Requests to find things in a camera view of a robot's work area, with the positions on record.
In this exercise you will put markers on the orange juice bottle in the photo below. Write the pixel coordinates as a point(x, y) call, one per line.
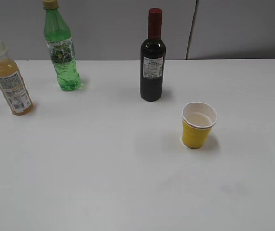
point(12, 84)

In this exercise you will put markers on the green plastic soda bottle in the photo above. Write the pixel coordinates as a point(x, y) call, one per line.
point(61, 48)

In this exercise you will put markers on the yellow paper cup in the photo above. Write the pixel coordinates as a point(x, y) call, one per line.
point(198, 119)

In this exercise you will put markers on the dark red wine bottle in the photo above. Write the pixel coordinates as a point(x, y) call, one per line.
point(152, 58)

